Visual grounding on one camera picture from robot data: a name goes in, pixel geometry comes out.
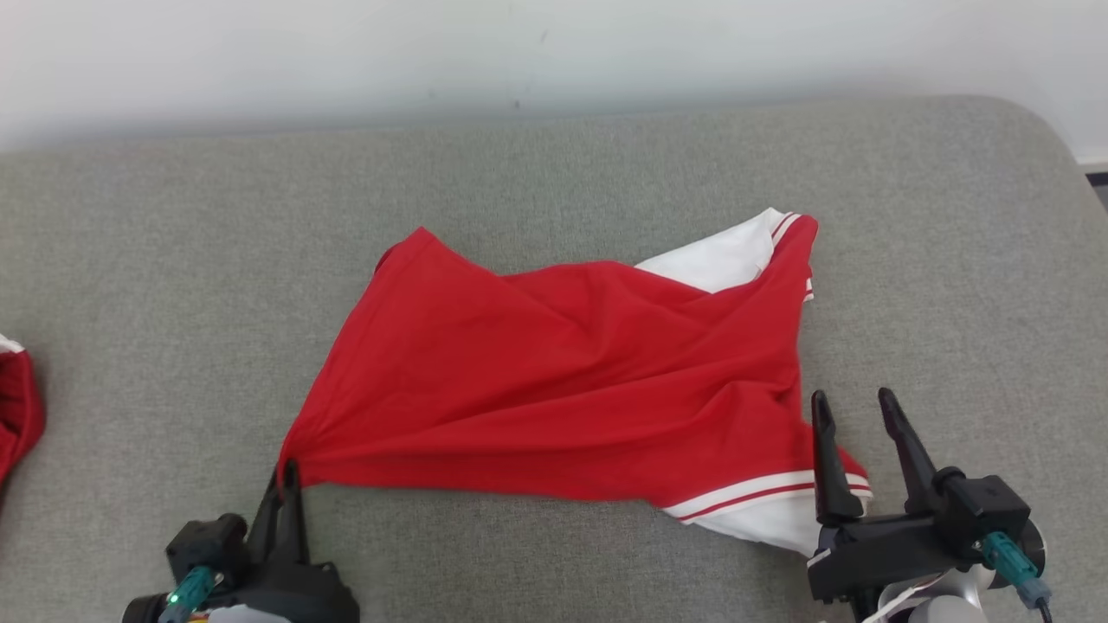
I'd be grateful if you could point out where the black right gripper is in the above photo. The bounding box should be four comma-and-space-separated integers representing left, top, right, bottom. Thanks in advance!
807, 387, 963, 620

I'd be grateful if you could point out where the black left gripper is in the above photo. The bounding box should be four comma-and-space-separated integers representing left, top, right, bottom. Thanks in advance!
221, 459, 361, 623

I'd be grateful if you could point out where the red shorts white waistband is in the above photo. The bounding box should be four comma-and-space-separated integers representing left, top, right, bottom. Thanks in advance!
0, 333, 47, 485

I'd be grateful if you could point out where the red white basketball jersey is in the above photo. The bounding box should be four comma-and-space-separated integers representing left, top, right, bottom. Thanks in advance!
277, 208, 873, 557

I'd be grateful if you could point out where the grey fabric sofa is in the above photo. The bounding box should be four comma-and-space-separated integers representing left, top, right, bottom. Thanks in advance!
0, 95, 1108, 623

